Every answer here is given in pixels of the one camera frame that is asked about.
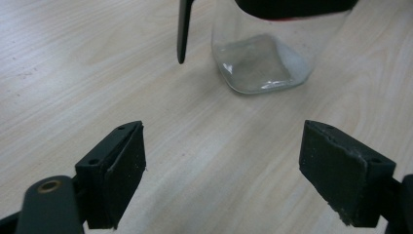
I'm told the glass jar with black lid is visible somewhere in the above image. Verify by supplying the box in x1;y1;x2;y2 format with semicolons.
176;0;359;96

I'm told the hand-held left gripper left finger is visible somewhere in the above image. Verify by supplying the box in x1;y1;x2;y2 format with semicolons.
74;120;147;230

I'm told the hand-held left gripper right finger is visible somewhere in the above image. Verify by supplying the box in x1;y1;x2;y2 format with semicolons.
298;119;397;228

